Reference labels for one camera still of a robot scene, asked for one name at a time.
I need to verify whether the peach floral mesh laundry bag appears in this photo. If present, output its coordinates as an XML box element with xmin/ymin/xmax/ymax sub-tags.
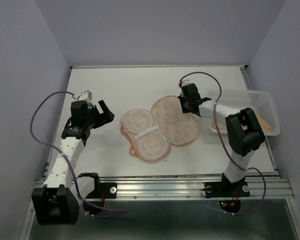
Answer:
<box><xmin>120</xmin><ymin>95</ymin><xmax>199</xmax><ymax>162</ymax></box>

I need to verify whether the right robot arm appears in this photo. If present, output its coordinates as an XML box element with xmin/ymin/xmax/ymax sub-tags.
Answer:
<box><xmin>178</xmin><ymin>80</ymin><xmax>265</xmax><ymax>195</ymax></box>

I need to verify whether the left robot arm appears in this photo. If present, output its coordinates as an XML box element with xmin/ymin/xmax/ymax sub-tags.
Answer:
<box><xmin>31</xmin><ymin>98</ymin><xmax>115</xmax><ymax>225</ymax></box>

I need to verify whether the white plastic basket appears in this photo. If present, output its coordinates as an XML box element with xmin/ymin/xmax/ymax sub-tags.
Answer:
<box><xmin>207</xmin><ymin>89</ymin><xmax>281</xmax><ymax>138</ymax></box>

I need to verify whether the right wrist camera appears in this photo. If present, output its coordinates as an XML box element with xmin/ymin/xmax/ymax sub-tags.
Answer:
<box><xmin>178</xmin><ymin>79</ymin><xmax>191</xmax><ymax>88</ymax></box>

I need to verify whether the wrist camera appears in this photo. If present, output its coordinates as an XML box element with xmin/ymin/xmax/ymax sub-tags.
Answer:
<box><xmin>178</xmin><ymin>79</ymin><xmax>191</xmax><ymax>88</ymax></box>
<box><xmin>77</xmin><ymin>90</ymin><xmax>93</xmax><ymax>103</ymax></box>

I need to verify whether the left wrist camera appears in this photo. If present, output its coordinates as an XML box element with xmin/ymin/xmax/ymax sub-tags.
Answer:
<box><xmin>77</xmin><ymin>90</ymin><xmax>93</xmax><ymax>103</ymax></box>

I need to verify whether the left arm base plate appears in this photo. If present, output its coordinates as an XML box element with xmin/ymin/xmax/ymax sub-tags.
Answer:
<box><xmin>79</xmin><ymin>181</ymin><xmax>118</xmax><ymax>200</ymax></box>

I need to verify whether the aluminium front rail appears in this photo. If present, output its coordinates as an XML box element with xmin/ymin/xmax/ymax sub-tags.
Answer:
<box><xmin>31</xmin><ymin>178</ymin><xmax>295</xmax><ymax>201</ymax></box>

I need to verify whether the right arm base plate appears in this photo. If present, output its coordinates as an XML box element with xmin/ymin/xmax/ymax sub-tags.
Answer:
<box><xmin>201</xmin><ymin>181</ymin><xmax>250</xmax><ymax>199</ymax></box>

